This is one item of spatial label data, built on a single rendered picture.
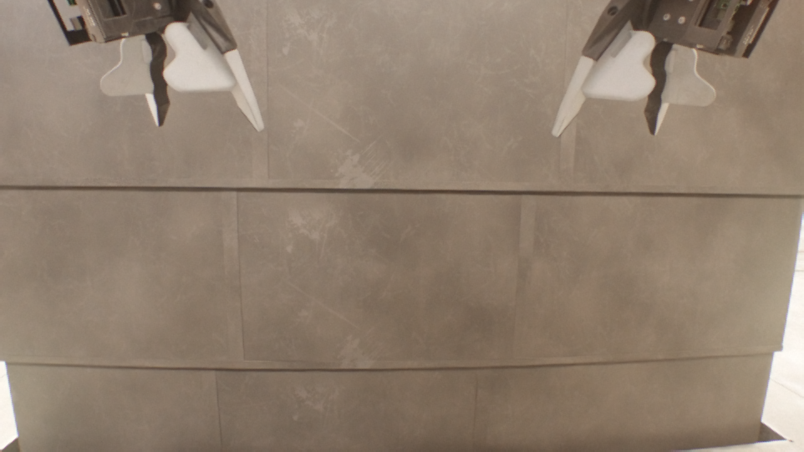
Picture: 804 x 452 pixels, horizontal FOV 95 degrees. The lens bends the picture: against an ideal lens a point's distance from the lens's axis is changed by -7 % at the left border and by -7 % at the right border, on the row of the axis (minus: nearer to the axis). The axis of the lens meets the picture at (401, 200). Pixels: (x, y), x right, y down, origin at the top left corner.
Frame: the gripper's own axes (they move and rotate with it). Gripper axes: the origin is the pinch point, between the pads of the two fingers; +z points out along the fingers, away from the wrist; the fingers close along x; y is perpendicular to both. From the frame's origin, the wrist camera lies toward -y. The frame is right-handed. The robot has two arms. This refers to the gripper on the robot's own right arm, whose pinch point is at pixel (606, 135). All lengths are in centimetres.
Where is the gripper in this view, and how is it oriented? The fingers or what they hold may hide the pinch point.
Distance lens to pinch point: 41.9
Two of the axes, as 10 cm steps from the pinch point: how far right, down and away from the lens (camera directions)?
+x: 8.6, -1.0, 5.1
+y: 4.8, 5.1, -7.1
